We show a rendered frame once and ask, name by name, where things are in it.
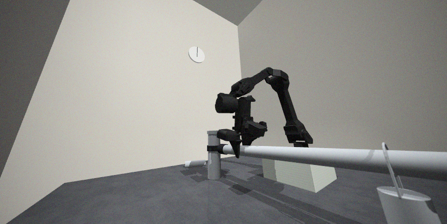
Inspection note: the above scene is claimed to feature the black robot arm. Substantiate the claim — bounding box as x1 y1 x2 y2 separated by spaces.
215 67 313 148

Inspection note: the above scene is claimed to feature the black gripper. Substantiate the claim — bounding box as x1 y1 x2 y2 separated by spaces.
217 113 257 159

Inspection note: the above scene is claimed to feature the white cylinder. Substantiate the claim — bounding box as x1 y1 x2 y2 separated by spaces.
185 160 206 168

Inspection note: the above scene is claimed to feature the grey post with cap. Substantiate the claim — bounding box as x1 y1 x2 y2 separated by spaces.
207 131 221 180

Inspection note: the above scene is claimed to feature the long white tapered pole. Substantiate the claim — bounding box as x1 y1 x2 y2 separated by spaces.
240 145 447 181

